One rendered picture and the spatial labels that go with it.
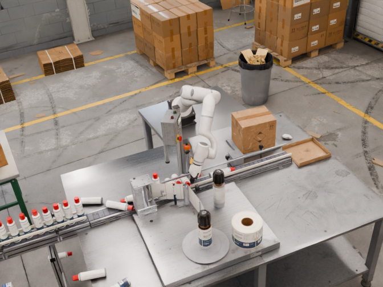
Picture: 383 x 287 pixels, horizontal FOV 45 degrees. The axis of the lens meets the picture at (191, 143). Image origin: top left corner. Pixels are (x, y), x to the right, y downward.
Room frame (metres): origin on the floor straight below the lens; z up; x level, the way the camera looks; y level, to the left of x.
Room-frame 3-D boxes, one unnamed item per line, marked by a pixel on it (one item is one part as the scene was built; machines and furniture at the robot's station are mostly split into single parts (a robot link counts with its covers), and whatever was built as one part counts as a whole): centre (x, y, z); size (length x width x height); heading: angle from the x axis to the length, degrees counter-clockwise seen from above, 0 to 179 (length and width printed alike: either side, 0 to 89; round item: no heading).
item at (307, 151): (3.02, -0.94, 0.85); 0.30 x 0.26 x 0.04; 110
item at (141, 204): (2.45, 0.37, 1.01); 0.14 x 0.13 x 0.26; 110
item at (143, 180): (2.44, 0.36, 1.14); 0.14 x 0.11 x 0.01; 110
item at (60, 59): (6.86, 1.98, 0.11); 0.65 x 0.54 x 0.22; 112
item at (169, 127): (2.72, 0.13, 1.38); 0.17 x 0.10 x 0.19; 165
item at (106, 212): (2.68, 0.00, 0.86); 1.65 x 0.08 x 0.04; 110
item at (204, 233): (2.05, -0.04, 1.04); 0.09 x 0.09 x 0.29
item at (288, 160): (2.68, 0.00, 0.85); 1.65 x 0.11 x 0.05; 110
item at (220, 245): (2.05, -0.04, 0.89); 0.31 x 0.31 x 0.01
